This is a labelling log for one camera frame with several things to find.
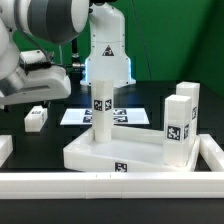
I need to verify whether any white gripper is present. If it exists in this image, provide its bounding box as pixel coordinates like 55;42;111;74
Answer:
0;66;71;105

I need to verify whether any white desk top tray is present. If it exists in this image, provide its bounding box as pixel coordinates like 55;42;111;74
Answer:
63;125;200;172

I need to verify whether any fiducial marker sheet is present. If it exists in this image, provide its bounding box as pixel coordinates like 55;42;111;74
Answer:
60;108;149;125

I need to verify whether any white left fence piece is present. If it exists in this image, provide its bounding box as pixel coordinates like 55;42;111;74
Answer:
0;135;13;167

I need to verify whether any white fence piece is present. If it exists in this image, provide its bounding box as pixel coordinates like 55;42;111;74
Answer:
199;134;224;172
0;135;13;167

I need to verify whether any white right fence piece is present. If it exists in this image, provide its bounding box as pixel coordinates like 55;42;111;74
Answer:
199;134;224;172

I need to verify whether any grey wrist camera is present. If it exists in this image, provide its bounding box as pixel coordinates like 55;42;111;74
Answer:
20;50;46;64

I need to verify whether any black cable hose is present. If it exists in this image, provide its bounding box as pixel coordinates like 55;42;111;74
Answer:
59;38;86;71

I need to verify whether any white front fence rail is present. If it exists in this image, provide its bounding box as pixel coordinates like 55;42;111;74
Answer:
0;172;224;199

